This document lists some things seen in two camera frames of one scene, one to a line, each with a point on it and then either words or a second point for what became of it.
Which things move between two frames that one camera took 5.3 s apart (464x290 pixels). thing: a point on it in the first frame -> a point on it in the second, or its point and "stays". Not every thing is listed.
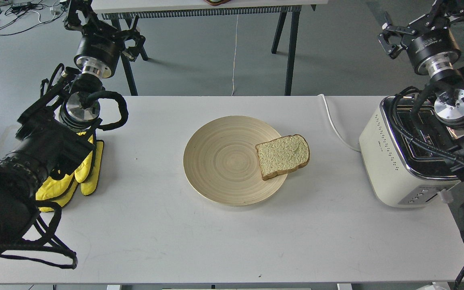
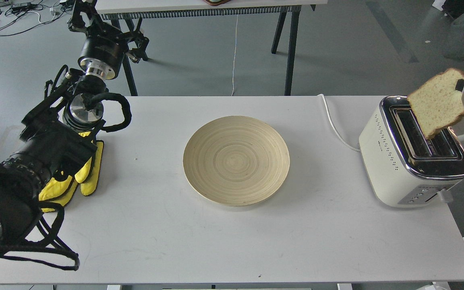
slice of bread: x=282 y=155 -> x=438 y=102
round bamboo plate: x=221 y=163 stays
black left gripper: x=100 y=45 stays
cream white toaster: x=405 y=147 stays
